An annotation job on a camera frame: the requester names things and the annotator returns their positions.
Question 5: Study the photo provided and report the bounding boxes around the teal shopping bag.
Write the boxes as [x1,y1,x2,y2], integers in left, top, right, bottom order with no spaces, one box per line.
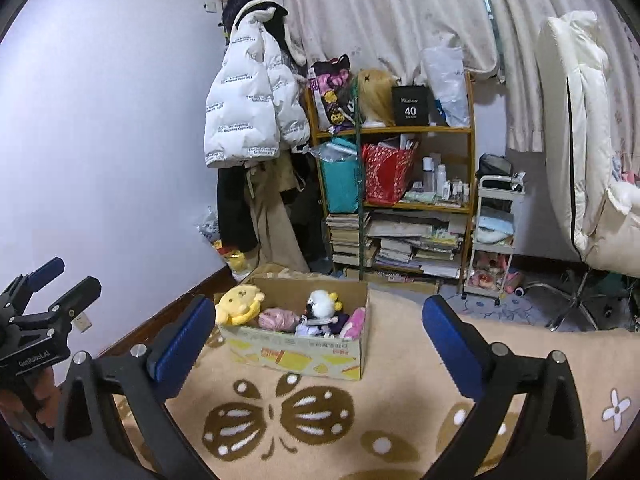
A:
[319,138,358,214]

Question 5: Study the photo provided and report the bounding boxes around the white purple plush doll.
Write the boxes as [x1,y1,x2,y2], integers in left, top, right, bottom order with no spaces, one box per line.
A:
[295,289,349,338]

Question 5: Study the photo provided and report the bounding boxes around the white plastic bag on shelf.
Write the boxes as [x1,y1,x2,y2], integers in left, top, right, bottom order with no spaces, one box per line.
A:
[421,46,471,128]

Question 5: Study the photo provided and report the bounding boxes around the open cardboard box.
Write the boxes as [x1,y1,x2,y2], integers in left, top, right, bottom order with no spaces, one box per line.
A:
[219,274,371,382]

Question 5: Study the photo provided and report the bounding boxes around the blue cartoon floor mat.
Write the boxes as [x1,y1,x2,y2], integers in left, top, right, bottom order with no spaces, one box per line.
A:
[440,289,551,326]

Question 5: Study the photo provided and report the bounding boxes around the red patterned gift bag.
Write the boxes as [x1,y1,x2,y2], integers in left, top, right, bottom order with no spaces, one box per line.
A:
[362,144,416,206]

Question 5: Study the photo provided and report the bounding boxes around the black hanging garment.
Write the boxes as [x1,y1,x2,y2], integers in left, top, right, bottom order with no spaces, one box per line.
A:
[217,166,258,252]

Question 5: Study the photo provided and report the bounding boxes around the blonde wig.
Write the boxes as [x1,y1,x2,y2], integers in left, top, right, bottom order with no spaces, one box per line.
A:
[357,68,397,127]

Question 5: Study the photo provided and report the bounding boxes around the flat cardboard box under shelf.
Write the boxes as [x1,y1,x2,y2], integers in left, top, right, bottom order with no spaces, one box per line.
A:
[362,270,440,295]

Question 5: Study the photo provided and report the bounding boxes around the white puffer jacket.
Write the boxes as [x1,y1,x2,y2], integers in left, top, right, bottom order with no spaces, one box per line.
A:
[203,0,310,169]

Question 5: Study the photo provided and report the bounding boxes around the wooden bookshelf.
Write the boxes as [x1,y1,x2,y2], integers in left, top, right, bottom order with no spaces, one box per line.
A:
[304,71,478,294]

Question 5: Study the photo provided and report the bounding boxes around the yellow red bag on floor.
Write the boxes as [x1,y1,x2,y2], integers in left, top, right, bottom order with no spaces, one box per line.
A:
[213,240,250,280]

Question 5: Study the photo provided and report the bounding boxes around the cream office chair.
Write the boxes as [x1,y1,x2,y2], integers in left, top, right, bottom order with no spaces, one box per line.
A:
[522,8,640,334]

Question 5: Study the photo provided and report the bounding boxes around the yellow dog plush toy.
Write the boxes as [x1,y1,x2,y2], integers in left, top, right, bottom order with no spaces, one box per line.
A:
[215,285,265,326]

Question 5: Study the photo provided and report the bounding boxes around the pink striped soft pouch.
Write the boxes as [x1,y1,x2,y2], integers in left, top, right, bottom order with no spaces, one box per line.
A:
[258,308,300,334]

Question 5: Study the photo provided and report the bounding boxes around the pink white plush toy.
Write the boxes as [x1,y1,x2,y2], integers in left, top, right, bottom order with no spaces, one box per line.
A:
[338,307,367,340]

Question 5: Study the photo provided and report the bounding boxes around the beige trench coat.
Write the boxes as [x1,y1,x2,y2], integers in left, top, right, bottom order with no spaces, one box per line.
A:
[245,151,309,272]

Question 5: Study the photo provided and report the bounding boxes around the stack of books left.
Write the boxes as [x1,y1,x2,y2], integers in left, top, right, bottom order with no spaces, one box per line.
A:
[326,212,378,266]

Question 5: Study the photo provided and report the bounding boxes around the black pink printed bag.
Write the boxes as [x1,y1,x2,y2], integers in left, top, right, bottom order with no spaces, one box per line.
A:
[308,54,354,134]

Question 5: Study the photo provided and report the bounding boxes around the black box number 40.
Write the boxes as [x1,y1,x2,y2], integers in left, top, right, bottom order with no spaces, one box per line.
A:
[392,86,430,127]

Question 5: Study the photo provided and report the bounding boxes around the white rolling cart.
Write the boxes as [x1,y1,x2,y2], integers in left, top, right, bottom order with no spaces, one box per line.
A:
[462,174,525,306]

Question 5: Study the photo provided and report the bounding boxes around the green metal pole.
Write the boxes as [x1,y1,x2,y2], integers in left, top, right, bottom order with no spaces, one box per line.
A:
[352,75,366,282]

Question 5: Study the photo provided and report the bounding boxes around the white cosmetic bottles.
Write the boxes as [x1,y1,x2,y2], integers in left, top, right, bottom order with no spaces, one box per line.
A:
[421,156,470,204]

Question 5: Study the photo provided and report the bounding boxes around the pile of books right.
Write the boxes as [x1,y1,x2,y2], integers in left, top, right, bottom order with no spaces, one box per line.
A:
[363,209,468,280]

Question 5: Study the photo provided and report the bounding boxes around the person's left hand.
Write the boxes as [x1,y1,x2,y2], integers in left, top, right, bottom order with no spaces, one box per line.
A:
[0,366,64,428]

